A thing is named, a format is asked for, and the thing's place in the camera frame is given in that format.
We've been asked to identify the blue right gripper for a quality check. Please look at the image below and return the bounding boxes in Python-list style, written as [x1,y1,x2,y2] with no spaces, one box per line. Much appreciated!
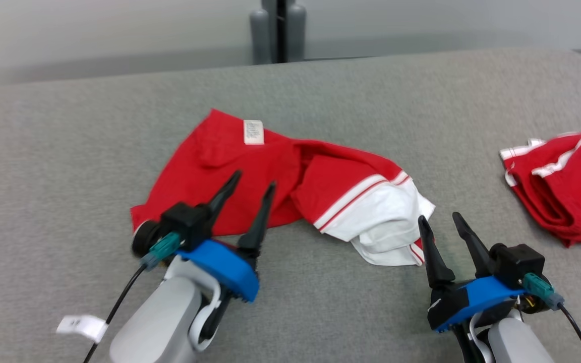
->
[418,212,526,334]

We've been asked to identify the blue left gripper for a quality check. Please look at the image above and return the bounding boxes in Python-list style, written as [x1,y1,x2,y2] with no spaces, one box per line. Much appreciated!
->
[176,170,277,304]

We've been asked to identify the red shirt with white sleeves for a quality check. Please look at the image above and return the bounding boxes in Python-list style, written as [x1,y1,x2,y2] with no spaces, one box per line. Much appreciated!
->
[130,108,436,267]

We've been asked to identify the red shorts with white trim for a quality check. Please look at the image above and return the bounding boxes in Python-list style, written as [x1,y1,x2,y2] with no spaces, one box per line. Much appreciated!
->
[499,132,581,248]

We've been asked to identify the white paper tag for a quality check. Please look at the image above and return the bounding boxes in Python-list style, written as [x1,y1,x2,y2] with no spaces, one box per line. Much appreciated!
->
[55,315,109,344]

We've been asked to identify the left black cable teal plug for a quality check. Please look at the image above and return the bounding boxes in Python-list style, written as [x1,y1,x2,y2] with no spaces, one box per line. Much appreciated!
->
[83,231,181,363]

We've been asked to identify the black cable teal plug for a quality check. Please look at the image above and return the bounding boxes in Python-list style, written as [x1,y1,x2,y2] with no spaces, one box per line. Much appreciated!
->
[83,231,181,363]
[521,273,581,363]

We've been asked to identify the right black cable teal plug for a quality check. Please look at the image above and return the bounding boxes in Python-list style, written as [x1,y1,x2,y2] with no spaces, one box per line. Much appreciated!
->
[521,273,581,363]

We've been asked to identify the grey partition post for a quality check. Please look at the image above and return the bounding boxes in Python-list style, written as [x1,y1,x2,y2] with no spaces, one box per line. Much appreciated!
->
[249,0,307,66]

